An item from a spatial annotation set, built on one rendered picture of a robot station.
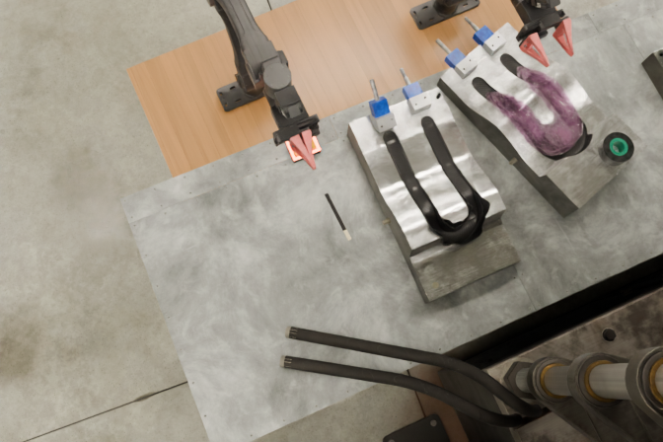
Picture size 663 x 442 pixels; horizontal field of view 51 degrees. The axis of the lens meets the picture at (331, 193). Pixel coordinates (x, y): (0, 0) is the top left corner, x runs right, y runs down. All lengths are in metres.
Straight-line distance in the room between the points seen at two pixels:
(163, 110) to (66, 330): 1.07
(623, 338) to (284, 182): 0.97
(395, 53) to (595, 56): 0.57
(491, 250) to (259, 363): 0.65
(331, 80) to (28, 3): 1.61
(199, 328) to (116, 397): 0.92
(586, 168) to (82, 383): 1.84
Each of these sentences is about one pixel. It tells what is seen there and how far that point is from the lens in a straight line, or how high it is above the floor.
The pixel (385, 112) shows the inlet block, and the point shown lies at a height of 0.93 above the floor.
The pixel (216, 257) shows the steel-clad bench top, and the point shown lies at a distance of 1.83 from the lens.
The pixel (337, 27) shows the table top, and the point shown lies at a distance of 2.04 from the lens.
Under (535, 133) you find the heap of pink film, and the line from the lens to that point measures 1.88.
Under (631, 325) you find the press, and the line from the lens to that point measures 1.99.
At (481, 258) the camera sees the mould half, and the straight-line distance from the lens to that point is 1.81.
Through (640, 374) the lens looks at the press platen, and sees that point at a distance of 1.16.
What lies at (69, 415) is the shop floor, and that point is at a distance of 2.73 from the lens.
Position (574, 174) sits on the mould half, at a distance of 1.88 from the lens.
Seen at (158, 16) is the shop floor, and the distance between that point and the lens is 3.03.
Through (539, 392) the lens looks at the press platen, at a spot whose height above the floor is 1.04.
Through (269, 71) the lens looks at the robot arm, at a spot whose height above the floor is 1.30.
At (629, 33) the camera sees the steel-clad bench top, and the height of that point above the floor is 0.80.
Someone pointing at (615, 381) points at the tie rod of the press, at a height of 1.41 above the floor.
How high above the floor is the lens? 2.59
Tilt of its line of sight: 75 degrees down
